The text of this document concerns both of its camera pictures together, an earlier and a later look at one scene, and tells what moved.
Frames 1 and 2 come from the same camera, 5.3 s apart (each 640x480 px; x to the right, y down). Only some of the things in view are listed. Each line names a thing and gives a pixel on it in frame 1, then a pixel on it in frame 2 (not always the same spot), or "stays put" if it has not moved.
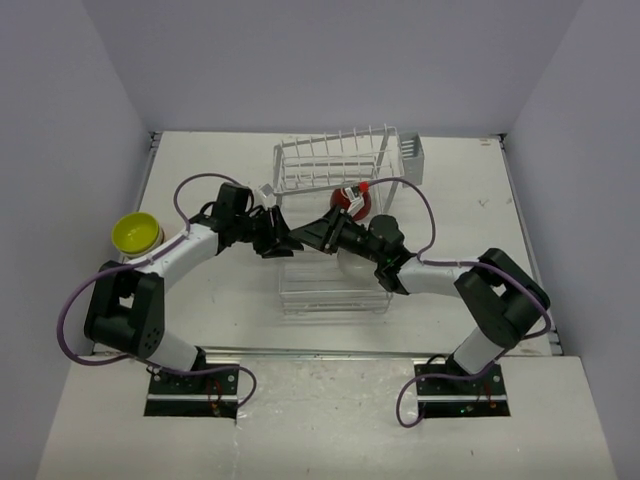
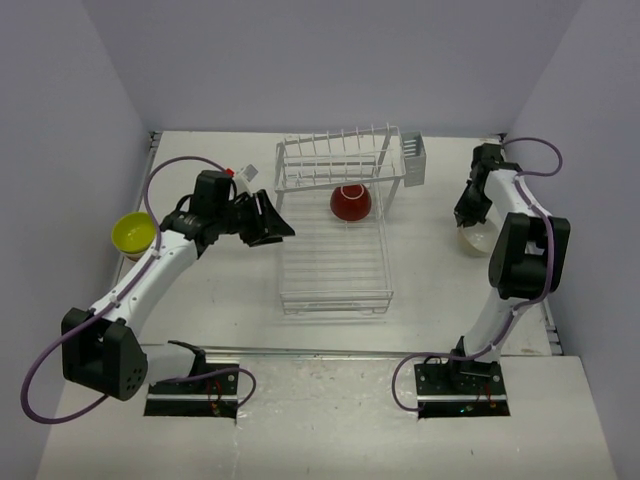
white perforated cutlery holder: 412,157 stays put
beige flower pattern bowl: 356,269 -> 481,236
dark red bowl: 340,198 stays put
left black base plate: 212,395 stays put
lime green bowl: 135,232 stays put
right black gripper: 314,234 -> 464,213
